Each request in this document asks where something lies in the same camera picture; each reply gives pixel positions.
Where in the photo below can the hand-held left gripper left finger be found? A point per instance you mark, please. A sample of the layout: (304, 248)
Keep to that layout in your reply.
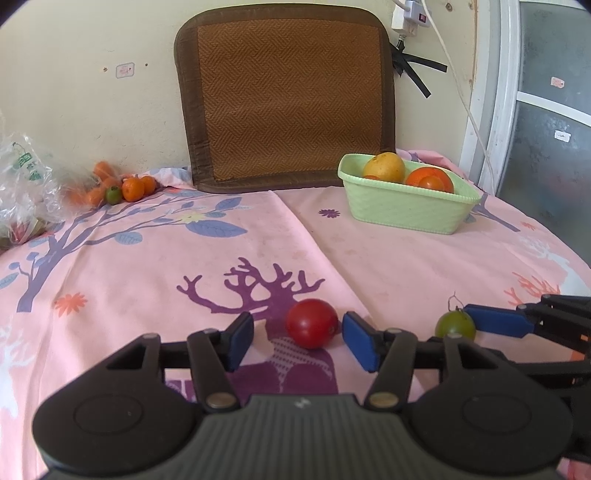
(240, 339)

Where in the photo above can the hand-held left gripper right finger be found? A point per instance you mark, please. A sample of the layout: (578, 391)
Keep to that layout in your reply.
(358, 341)

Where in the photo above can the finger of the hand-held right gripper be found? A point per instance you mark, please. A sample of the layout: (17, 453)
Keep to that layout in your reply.
(498, 319)
(540, 364)

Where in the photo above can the green fruit with stem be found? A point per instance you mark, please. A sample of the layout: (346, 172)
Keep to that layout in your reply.
(455, 325)

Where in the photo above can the red tomato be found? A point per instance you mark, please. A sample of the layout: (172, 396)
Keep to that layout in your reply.
(311, 323)

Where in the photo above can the light green plastic basket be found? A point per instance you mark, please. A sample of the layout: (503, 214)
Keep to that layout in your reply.
(401, 207)

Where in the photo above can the yellow mango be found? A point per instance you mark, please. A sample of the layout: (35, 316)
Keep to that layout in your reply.
(384, 167)

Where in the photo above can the pink printed blanket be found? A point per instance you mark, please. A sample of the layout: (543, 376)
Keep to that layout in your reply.
(138, 258)

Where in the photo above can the small orange red fruit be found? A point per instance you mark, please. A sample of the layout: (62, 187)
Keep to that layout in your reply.
(433, 183)

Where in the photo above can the large orange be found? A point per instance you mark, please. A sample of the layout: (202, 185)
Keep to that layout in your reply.
(438, 173)

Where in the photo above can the white framed glass door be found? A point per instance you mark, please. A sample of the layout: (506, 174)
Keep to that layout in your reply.
(540, 152)

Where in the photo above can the small orange tangerine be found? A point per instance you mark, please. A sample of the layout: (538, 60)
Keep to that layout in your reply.
(103, 169)
(88, 196)
(149, 184)
(133, 189)

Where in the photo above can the small green fruit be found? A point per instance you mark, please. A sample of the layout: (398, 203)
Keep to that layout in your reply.
(112, 194)

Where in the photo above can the small white door sticker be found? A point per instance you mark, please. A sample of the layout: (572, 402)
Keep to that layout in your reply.
(562, 135)

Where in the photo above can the brown woven seat mat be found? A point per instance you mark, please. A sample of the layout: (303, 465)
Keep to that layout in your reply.
(286, 101)

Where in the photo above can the small pink door sticker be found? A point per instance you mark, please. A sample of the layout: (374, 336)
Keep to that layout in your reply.
(558, 82)

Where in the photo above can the clear plastic bag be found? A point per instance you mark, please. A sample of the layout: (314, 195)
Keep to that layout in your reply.
(23, 184)

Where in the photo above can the white power strip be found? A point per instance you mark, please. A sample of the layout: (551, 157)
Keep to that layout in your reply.
(408, 14)

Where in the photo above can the small pink wall sticker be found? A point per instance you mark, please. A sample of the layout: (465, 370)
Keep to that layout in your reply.
(125, 70)

